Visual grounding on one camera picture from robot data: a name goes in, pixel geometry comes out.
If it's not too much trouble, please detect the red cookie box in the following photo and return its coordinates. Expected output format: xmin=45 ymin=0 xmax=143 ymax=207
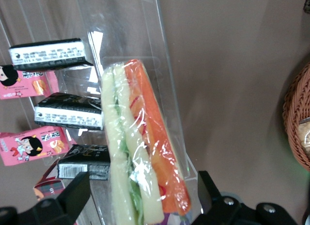
xmin=32 ymin=165 xmax=66 ymax=202

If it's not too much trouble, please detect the plastic sandwich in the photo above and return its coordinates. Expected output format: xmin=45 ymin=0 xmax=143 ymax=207
xmin=100 ymin=59 xmax=192 ymax=225

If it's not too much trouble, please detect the small black snack box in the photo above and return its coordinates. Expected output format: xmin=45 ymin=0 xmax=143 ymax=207
xmin=56 ymin=144 xmax=112 ymax=181
xmin=8 ymin=38 xmax=93 ymax=71
xmin=33 ymin=92 xmax=104 ymax=131

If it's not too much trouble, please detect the brown table cover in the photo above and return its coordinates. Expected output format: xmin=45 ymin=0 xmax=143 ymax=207
xmin=0 ymin=0 xmax=310 ymax=225

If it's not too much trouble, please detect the wicker basket holding snack bags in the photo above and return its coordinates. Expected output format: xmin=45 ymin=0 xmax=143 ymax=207
xmin=282 ymin=62 xmax=310 ymax=172

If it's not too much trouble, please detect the clear bag of tan snacks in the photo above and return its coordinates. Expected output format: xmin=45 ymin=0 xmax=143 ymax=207
xmin=298 ymin=118 xmax=310 ymax=158

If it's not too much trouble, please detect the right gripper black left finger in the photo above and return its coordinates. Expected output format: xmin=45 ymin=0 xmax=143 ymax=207
xmin=31 ymin=171 xmax=91 ymax=225

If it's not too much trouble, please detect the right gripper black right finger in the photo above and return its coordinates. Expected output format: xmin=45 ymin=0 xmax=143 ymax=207
xmin=193 ymin=171 xmax=243 ymax=225

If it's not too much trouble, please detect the pink cartoon snack packet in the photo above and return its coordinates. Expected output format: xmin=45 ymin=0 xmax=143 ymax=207
xmin=0 ymin=125 xmax=76 ymax=166
xmin=0 ymin=64 xmax=60 ymax=101

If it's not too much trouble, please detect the clear acrylic tiered display stand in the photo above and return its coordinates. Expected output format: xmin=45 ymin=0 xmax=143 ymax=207
xmin=0 ymin=0 xmax=198 ymax=225

